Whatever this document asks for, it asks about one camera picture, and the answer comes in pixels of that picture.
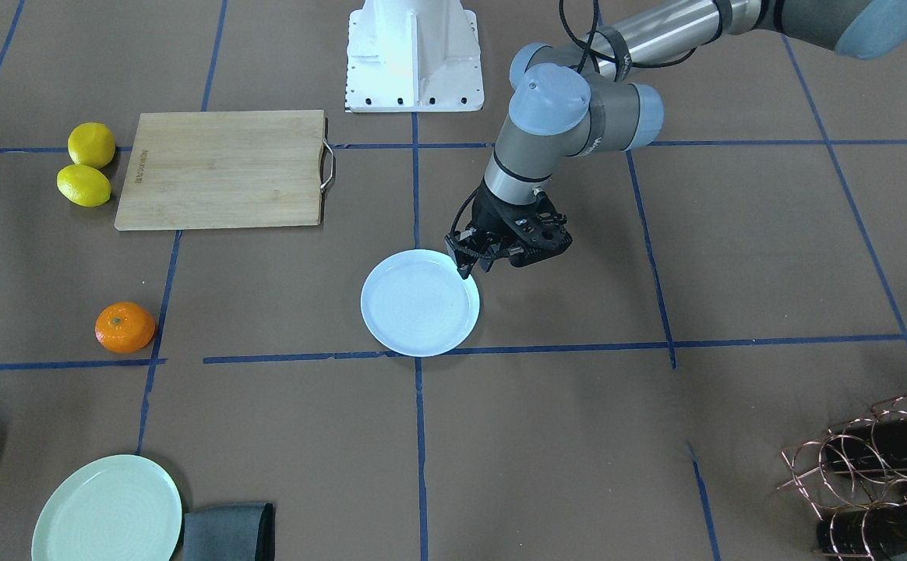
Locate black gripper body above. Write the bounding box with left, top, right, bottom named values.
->
left=465, top=182, right=573, bottom=270

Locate light blue plate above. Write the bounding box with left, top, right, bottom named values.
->
left=360, top=249, right=481, bottom=358

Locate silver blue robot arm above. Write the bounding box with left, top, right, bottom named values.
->
left=444, top=1, right=907, bottom=278

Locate light green plate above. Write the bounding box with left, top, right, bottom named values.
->
left=30, top=454, right=183, bottom=560

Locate wooden cutting board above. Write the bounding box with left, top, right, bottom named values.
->
left=115, top=110, right=334, bottom=231

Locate orange fruit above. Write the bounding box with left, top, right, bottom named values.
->
left=94, top=302, right=157, bottom=354

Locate dark grey folded cloth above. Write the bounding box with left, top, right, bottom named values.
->
left=182, top=502, right=275, bottom=560

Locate yellow lemon near board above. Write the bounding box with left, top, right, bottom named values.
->
left=57, top=164, right=111, bottom=207

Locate yellow lemon far one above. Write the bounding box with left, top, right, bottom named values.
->
left=66, top=122, right=118, bottom=169

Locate dark wine bottle middle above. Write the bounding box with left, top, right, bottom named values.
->
left=824, top=418, right=907, bottom=475

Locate dark wine bottle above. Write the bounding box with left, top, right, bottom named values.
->
left=824, top=418, right=907, bottom=475
left=816, top=504, right=907, bottom=560

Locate dark wine bottle front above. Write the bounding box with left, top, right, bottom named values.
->
left=816, top=504, right=907, bottom=560

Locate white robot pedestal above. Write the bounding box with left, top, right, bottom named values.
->
left=344, top=1, right=485, bottom=114

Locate copper wire bottle rack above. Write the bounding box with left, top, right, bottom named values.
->
left=780, top=394, right=907, bottom=560

